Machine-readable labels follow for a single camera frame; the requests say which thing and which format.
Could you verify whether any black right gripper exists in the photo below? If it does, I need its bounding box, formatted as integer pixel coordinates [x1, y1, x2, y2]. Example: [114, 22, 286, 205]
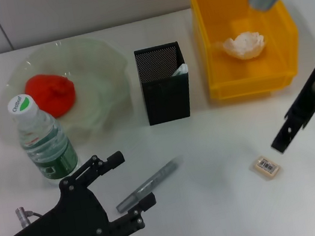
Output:
[256, 54, 315, 156]

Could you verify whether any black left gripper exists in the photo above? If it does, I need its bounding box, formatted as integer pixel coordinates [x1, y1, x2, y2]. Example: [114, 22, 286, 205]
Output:
[0, 146, 163, 236]

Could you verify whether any grey marker pen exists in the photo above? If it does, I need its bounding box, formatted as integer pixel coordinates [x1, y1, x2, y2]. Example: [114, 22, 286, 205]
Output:
[109, 155, 191, 214]

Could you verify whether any beige eraser with barcode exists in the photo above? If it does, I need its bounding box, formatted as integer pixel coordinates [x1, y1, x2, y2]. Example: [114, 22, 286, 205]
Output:
[249, 153, 284, 184]

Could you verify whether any clear green-label water bottle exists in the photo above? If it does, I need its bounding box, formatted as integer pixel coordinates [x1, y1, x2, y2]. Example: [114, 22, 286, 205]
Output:
[5, 87, 83, 192]

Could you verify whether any white paper ball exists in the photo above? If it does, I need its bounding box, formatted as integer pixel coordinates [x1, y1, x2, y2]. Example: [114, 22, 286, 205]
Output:
[212, 28, 269, 65]

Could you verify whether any red-orange toy orange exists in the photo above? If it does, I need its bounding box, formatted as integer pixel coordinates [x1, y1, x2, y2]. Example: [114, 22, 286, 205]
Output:
[22, 68, 80, 123]

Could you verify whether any mint green pen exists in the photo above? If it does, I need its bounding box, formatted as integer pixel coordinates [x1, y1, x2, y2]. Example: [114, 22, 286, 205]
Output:
[170, 63, 189, 78]

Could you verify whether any black mesh pen holder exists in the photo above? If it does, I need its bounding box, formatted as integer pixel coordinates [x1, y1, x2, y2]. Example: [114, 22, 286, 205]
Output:
[133, 40, 197, 126]

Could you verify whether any translucent green wavy fruit plate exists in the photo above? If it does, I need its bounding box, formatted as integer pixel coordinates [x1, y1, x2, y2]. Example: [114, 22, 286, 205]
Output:
[0, 29, 139, 152]

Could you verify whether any yellow plastic bin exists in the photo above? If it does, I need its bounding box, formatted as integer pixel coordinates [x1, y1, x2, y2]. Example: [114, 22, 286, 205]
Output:
[188, 0, 307, 104]

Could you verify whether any left gripper cable with connector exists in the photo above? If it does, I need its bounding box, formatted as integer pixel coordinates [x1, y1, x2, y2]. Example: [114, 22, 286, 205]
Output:
[13, 203, 45, 231]

